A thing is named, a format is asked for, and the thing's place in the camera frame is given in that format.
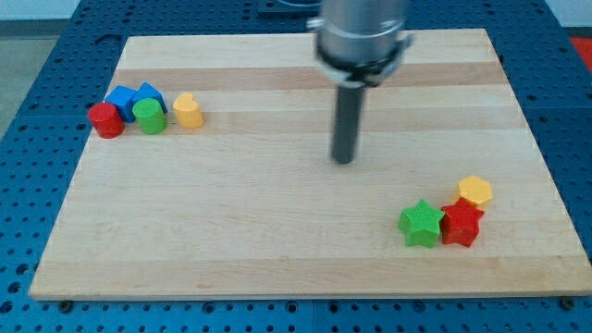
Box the wooden board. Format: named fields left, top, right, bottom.
left=30, top=29, right=591, bottom=301

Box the red star block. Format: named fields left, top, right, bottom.
left=440, top=198, right=485, bottom=247

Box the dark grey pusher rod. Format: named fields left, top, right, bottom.
left=331, top=86, right=365, bottom=165

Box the green cylinder block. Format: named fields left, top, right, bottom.
left=132, top=98, right=167, bottom=135

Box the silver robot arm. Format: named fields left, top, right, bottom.
left=307, top=0, right=413, bottom=89

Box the blue pentagon block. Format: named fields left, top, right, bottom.
left=132, top=82, right=168, bottom=114

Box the yellow heart block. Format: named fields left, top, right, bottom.
left=173, top=92, right=204, bottom=129

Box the blue cube block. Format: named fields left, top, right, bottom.
left=105, top=85, right=136, bottom=123

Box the red cylinder block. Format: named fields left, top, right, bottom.
left=88, top=102, right=125, bottom=139

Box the green star block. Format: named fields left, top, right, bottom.
left=398, top=199, right=445, bottom=248

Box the yellow hexagon block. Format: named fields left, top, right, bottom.
left=450, top=175, right=494, bottom=210

